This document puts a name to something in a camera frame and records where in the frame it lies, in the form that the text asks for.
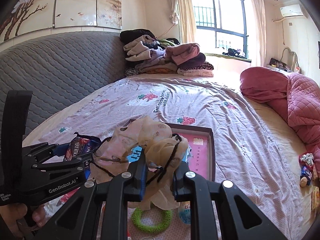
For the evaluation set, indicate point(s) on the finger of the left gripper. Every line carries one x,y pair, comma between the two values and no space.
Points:
59,163
61,150

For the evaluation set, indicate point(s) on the window with dark frame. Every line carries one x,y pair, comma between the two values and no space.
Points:
221,27

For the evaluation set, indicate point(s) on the beige curtain right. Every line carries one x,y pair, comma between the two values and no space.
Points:
258,8

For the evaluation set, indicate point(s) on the beige curtain left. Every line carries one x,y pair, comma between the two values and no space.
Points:
181,13

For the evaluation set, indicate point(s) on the beige curtain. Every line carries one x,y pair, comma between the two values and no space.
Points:
258,8
181,13

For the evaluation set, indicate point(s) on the red-top surprise egg toy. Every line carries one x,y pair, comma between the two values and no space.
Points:
129,236

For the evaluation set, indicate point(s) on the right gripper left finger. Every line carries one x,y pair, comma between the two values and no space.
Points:
99,208

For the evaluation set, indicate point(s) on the grey quilted headboard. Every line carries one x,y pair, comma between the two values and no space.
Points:
61,69

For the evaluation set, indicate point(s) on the person's left hand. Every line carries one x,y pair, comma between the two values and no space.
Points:
12,213

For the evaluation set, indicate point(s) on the cream sheer hair scrunchie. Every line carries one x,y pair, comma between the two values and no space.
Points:
163,153

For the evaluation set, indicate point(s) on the pile of folded clothes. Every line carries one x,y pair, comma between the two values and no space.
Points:
146,54

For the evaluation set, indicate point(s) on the shallow grey cardboard tray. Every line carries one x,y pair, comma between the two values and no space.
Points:
200,152

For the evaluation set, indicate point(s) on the floral wall panels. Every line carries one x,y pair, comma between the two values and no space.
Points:
32,15

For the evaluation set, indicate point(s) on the white air conditioner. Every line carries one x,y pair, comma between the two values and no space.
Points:
294,10

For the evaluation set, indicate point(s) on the small plush doll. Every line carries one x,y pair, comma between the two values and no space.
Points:
308,169

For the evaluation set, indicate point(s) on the black flat television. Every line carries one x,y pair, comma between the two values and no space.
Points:
319,53

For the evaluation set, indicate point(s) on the dark blue snack packet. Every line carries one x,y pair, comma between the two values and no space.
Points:
81,145

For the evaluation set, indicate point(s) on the blue surprise egg toy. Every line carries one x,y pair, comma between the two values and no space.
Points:
184,212

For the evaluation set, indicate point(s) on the pink quilted duvet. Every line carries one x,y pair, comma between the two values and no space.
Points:
294,97

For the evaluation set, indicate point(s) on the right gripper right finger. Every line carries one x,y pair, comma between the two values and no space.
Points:
220,210

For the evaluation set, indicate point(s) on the yellow snack packet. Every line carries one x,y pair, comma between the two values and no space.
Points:
315,198

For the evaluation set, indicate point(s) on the pink and blue book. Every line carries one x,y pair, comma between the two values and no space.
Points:
197,154

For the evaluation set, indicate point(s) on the pink strawberry bed sheet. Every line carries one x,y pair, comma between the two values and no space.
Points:
254,147

